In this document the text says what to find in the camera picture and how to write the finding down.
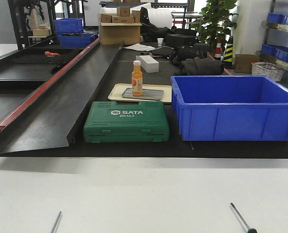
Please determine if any black bag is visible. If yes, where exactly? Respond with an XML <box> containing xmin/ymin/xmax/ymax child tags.
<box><xmin>170</xmin><ymin>43</ymin><xmax>212</xmax><ymax>66</ymax></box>

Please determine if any green SATA tool case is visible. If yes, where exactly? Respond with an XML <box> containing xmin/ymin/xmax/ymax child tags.
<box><xmin>83</xmin><ymin>101</ymin><xmax>170</xmax><ymax>143</ymax></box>

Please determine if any white plastic basket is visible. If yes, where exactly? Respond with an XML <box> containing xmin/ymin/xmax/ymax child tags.
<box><xmin>252</xmin><ymin>62</ymin><xmax>285</xmax><ymax>82</ymax></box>

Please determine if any brown cardboard box on floor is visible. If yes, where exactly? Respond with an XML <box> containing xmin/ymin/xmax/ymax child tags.
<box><xmin>234</xmin><ymin>54</ymin><xmax>259</xmax><ymax>74</ymax></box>

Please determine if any white paper sheet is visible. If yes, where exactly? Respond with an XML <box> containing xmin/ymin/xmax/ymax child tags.
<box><xmin>124</xmin><ymin>43</ymin><xmax>156</xmax><ymax>51</ymax></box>

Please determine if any black yellow traffic cone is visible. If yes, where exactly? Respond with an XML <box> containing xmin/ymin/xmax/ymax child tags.
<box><xmin>222</xmin><ymin>36</ymin><xmax>233</xmax><ymax>69</ymax></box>

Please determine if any black slanted metal chute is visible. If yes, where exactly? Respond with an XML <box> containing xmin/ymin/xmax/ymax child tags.
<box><xmin>0</xmin><ymin>41</ymin><xmax>124</xmax><ymax>154</ymax></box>

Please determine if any orange handled tool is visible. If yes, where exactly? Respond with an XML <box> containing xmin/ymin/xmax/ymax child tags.
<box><xmin>44</xmin><ymin>51</ymin><xmax>60</xmax><ymax>57</ymax></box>

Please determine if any green potted plant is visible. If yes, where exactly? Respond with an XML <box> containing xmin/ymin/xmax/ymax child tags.
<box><xmin>192</xmin><ymin>0</ymin><xmax>237</xmax><ymax>50</ymax></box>

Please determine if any orange juice bottle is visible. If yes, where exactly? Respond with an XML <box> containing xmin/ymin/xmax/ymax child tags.
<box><xmin>131</xmin><ymin>60</ymin><xmax>143</xmax><ymax>96</ymax></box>

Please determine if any red white traffic cone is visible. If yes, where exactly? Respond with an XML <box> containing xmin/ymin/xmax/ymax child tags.
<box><xmin>213</xmin><ymin>39</ymin><xmax>222</xmax><ymax>61</ymax></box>

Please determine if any black equipment case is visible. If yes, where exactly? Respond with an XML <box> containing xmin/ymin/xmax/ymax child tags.
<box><xmin>165</xmin><ymin>34</ymin><xmax>199</xmax><ymax>48</ymax></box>

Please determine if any blue crate on conveyor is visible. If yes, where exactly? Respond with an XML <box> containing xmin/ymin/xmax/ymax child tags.
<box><xmin>58</xmin><ymin>33</ymin><xmax>98</xmax><ymax>48</ymax></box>

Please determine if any white rectangular box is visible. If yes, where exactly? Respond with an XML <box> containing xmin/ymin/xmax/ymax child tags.
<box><xmin>136</xmin><ymin>55</ymin><xmax>159</xmax><ymax>73</ymax></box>

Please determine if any large cardboard box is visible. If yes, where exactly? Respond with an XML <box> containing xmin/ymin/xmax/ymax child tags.
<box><xmin>99</xmin><ymin>22</ymin><xmax>142</xmax><ymax>45</ymax></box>

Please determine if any beige plastic tray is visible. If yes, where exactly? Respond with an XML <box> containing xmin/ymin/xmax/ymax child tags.
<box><xmin>108</xmin><ymin>83</ymin><xmax>172</xmax><ymax>104</ymax></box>

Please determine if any small grey metal tray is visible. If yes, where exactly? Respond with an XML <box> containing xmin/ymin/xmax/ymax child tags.
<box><xmin>122</xmin><ymin>88</ymin><xmax>163</xmax><ymax>100</ymax></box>

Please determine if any large blue plastic bin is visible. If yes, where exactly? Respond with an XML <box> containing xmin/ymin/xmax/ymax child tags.
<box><xmin>171</xmin><ymin>75</ymin><xmax>288</xmax><ymax>141</ymax></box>

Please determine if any blue crate behind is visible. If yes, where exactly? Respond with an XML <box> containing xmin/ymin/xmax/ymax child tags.
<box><xmin>54</xmin><ymin>18</ymin><xmax>84</xmax><ymax>35</ymax></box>

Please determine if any white paper cup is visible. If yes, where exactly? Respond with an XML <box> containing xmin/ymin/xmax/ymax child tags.
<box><xmin>157</xmin><ymin>38</ymin><xmax>163</xmax><ymax>47</ymax></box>

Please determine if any dark grey folded jacket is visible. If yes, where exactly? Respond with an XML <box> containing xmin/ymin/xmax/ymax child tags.
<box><xmin>175</xmin><ymin>57</ymin><xmax>224</xmax><ymax>76</ymax></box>

